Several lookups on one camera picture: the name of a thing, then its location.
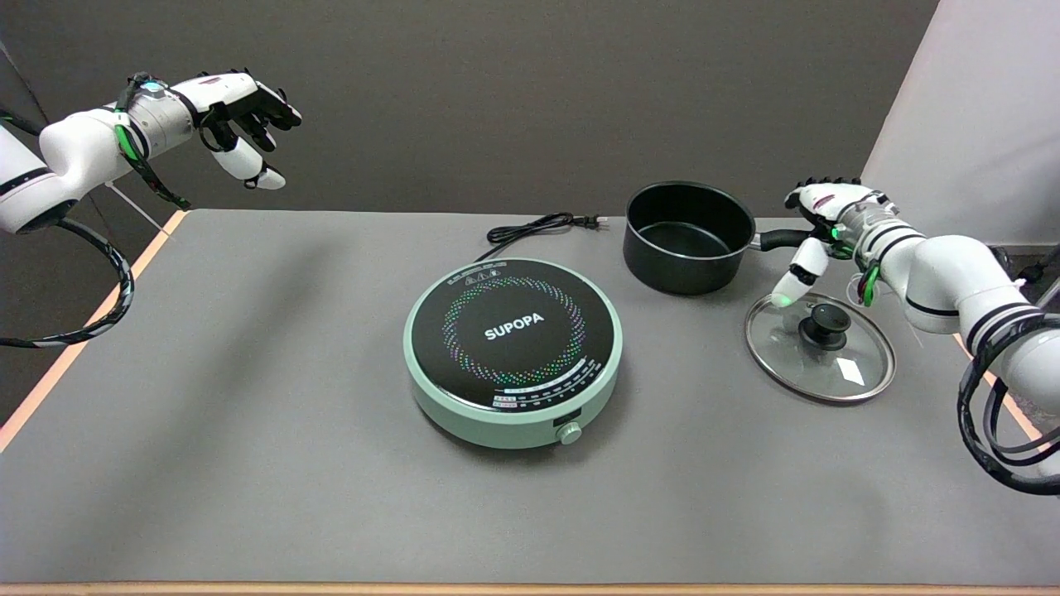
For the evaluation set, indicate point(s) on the glass pot lid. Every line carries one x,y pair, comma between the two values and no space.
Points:
820,348

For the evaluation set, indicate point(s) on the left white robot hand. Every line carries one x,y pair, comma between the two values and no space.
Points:
228,116

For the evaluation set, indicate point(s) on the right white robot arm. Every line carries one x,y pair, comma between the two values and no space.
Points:
961,290

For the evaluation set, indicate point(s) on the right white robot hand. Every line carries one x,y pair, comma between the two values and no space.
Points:
816,228

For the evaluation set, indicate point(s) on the black cooking pot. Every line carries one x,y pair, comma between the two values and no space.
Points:
683,248

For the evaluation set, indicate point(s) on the green induction cooker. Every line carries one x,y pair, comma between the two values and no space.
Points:
512,352

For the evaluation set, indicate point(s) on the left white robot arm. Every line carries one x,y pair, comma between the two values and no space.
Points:
74,157

